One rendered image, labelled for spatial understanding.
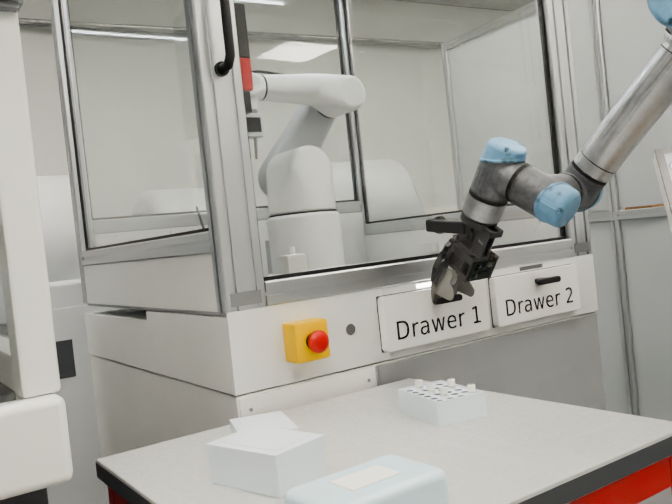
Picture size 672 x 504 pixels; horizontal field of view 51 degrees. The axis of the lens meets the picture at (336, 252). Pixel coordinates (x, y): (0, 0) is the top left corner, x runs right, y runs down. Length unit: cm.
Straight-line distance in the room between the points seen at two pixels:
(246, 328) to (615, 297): 231
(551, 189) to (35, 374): 85
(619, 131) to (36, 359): 100
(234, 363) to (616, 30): 246
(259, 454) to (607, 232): 261
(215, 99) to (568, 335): 103
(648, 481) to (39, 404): 75
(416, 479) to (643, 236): 254
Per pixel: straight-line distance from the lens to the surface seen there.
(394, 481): 75
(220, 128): 127
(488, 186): 132
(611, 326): 337
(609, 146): 135
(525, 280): 168
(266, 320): 128
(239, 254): 125
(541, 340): 175
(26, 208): 91
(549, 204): 126
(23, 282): 91
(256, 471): 89
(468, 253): 137
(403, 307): 143
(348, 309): 137
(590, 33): 339
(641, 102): 134
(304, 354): 127
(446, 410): 109
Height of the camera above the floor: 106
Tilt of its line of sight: 1 degrees down
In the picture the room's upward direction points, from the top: 6 degrees counter-clockwise
